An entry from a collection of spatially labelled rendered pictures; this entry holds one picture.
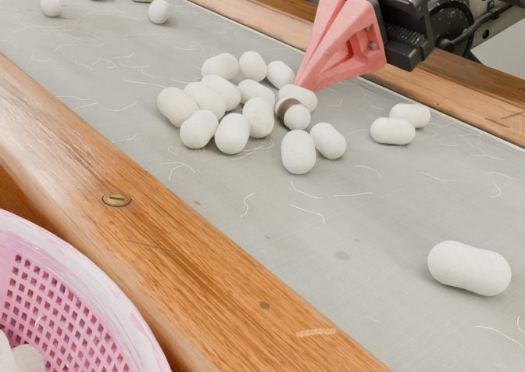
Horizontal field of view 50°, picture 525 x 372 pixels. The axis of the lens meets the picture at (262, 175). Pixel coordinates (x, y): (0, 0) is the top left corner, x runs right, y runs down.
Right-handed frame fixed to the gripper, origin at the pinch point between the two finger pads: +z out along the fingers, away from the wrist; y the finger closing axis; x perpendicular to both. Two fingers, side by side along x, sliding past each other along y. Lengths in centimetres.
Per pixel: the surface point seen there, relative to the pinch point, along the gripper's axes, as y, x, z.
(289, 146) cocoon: 8.0, -6.4, 7.3
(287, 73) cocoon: -2.3, 0.2, -0.2
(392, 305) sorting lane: 19.1, -7.8, 11.6
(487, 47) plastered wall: -78, 161, -134
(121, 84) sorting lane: -7.7, -6.3, 9.9
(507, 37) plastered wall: -71, 156, -138
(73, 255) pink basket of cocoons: 13.0, -17.6, 18.4
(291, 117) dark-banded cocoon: 3.9, -3.1, 4.3
